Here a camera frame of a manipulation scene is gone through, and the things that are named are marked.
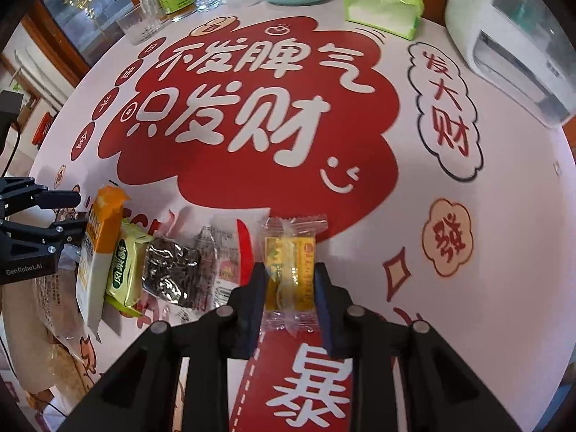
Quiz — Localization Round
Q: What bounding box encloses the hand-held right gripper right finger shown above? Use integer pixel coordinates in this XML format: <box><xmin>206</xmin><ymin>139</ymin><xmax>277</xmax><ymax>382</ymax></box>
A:
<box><xmin>315</xmin><ymin>262</ymin><xmax>523</xmax><ymax>432</ymax></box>

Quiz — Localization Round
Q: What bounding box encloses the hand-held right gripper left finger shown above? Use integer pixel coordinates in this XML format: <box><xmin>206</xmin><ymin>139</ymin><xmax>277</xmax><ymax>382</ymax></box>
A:
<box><xmin>56</xmin><ymin>262</ymin><xmax>266</xmax><ymax>432</ymax></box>

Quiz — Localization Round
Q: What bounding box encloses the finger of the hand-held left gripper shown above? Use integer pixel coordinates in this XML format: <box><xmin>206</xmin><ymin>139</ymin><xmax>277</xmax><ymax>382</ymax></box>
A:
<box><xmin>0</xmin><ymin>177</ymin><xmax>82</xmax><ymax>211</ymax></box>
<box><xmin>0</xmin><ymin>218</ymin><xmax>88</xmax><ymax>255</ymax></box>

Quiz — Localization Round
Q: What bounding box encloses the clear bread packet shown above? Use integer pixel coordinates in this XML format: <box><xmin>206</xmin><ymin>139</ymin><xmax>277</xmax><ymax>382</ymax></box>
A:
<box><xmin>24</xmin><ymin>256</ymin><xmax>91</xmax><ymax>356</ymax></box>

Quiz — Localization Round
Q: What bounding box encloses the orange oat bar packet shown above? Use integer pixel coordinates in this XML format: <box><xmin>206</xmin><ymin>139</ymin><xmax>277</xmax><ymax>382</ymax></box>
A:
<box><xmin>74</xmin><ymin>184</ymin><xmax>131</xmax><ymax>329</ymax></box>

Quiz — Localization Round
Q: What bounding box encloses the yellow orange candy packet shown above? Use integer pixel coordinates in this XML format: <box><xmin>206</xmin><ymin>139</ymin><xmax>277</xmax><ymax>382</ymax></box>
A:
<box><xmin>258</xmin><ymin>216</ymin><xmax>329</xmax><ymax>336</ymax></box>

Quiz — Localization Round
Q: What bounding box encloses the red edged clear packet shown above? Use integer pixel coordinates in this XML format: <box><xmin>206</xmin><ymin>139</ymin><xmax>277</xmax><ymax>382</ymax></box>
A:
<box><xmin>193</xmin><ymin>218</ymin><xmax>262</xmax><ymax>311</ymax></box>

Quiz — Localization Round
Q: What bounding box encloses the green pastry packet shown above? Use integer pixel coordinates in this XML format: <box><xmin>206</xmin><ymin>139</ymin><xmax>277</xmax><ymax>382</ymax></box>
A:
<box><xmin>105</xmin><ymin>218</ymin><xmax>156</xmax><ymax>318</ymax></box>

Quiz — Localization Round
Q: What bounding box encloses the dark dried fruit packet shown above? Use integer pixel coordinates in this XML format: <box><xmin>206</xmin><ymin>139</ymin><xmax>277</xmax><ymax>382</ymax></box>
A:
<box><xmin>141</xmin><ymin>234</ymin><xmax>203</xmax><ymax>309</ymax></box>

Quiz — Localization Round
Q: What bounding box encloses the red lid jar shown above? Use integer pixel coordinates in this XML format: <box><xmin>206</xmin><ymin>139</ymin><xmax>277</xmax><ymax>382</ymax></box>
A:
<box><xmin>31</xmin><ymin>114</ymin><xmax>52</xmax><ymax>145</ymax></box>

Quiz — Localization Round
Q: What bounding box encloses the pink printed table mat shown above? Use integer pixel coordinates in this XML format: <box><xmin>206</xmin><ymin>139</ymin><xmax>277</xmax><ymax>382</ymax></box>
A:
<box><xmin>0</xmin><ymin>0</ymin><xmax>576</xmax><ymax>432</ymax></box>

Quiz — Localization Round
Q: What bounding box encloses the wooden framed glass door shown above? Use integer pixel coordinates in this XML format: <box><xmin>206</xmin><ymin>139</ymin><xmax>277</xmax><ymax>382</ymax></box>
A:
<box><xmin>40</xmin><ymin>0</ymin><xmax>149</xmax><ymax>73</ymax></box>

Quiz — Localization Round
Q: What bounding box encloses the clear glass cup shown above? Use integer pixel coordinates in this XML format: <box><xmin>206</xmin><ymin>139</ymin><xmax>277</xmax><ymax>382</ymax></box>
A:
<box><xmin>117</xmin><ymin>4</ymin><xmax>163</xmax><ymax>46</ymax></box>

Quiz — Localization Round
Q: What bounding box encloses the green tissue pack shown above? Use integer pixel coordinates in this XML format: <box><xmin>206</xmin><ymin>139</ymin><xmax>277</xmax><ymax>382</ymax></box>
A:
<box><xmin>344</xmin><ymin>0</ymin><xmax>424</xmax><ymax>40</ymax></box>

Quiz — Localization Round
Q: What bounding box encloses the white countertop appliance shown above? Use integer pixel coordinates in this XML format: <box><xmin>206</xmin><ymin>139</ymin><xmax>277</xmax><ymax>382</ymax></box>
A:
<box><xmin>438</xmin><ymin>0</ymin><xmax>576</xmax><ymax>129</ymax></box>

